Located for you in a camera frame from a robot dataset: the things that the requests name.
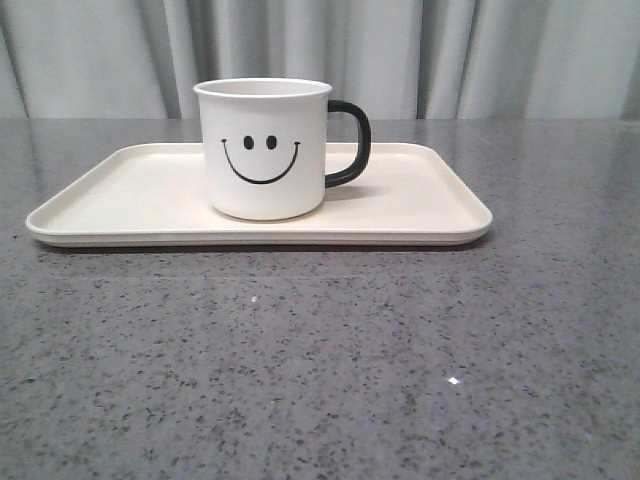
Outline grey pleated curtain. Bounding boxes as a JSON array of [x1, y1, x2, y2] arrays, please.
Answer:
[[1, 1, 639, 119]]

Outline white smiley mug black handle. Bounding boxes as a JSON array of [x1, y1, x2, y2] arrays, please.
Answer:
[[193, 78, 371, 221]]

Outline cream rectangular plastic tray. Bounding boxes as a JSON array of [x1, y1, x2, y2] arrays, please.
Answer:
[[26, 143, 493, 247]]

